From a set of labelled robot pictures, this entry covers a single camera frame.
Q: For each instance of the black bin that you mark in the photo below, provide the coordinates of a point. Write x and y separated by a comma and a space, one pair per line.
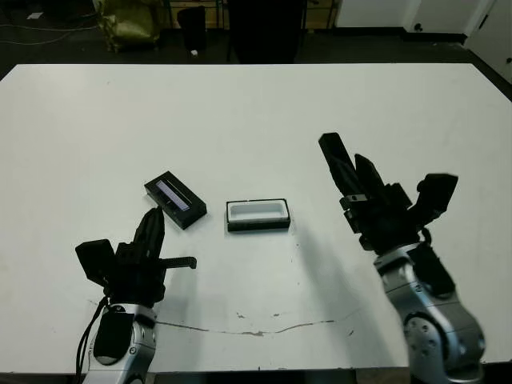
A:
192, 28

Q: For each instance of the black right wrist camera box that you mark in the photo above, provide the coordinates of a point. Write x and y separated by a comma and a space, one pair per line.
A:
438, 192

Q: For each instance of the black box base white insert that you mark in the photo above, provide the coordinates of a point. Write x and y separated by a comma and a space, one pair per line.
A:
258, 226

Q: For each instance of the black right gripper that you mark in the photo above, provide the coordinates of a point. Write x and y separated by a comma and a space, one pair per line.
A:
384, 224

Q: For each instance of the black box lid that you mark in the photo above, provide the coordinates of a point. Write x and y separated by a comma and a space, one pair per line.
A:
188, 210

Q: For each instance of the white door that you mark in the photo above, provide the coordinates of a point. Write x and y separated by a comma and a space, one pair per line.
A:
494, 36

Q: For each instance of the white paper sheet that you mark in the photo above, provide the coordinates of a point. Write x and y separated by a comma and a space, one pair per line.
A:
34, 15

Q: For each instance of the crumpled plastic bag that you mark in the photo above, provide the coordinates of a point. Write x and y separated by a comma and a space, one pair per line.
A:
128, 24

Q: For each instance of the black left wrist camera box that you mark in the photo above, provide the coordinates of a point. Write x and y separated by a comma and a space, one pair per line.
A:
94, 260

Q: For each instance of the standing person olive sweater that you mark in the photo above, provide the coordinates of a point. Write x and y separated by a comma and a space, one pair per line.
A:
268, 32

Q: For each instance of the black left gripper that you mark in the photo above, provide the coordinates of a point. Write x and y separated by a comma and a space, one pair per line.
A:
136, 284

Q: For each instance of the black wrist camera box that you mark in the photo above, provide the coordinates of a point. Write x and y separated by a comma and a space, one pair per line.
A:
94, 260
438, 192

